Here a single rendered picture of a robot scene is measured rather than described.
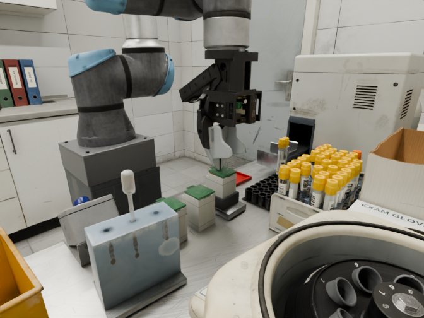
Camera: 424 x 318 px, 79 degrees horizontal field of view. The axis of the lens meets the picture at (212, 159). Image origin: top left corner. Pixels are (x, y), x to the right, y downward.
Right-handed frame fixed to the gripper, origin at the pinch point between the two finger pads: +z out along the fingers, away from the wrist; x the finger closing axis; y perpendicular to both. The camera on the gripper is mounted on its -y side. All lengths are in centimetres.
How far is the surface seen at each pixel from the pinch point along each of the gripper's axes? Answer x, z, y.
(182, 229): -12.4, 7.0, 4.4
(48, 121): 9, 17, -161
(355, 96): 38.5, -10.5, 11.7
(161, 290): -21.0, 8.6, 10.6
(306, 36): 164, -38, -64
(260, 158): 21.3, 5.8, -3.7
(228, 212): -2.0, 8.1, 5.2
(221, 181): -1.9, 2.5, 3.1
